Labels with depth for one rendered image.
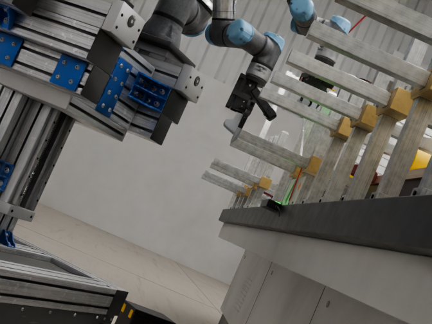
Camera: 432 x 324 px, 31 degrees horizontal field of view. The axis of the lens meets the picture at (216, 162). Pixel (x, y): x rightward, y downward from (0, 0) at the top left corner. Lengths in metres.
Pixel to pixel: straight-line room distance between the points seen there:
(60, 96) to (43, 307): 0.61
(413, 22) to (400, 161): 0.35
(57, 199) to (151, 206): 1.20
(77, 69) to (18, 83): 0.27
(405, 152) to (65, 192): 8.76
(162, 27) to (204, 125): 7.59
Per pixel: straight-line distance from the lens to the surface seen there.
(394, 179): 1.49
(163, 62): 2.56
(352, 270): 1.51
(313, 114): 2.20
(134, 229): 10.10
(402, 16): 1.23
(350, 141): 1.99
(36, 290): 2.24
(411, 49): 1.80
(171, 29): 2.63
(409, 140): 1.50
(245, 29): 2.37
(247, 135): 2.42
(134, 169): 10.09
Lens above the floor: 0.53
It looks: 5 degrees up
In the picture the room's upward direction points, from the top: 24 degrees clockwise
